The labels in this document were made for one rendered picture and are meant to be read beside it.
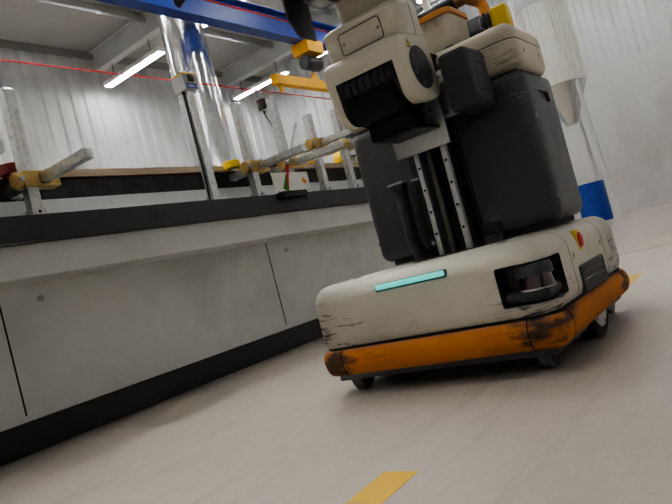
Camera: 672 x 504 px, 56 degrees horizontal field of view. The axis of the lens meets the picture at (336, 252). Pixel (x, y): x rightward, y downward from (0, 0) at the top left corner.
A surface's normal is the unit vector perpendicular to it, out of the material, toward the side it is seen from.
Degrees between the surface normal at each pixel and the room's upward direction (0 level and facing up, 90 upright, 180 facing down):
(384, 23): 98
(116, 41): 90
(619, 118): 90
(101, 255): 90
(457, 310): 90
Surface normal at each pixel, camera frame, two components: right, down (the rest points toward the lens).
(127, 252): 0.78, -0.22
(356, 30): -0.53, 0.26
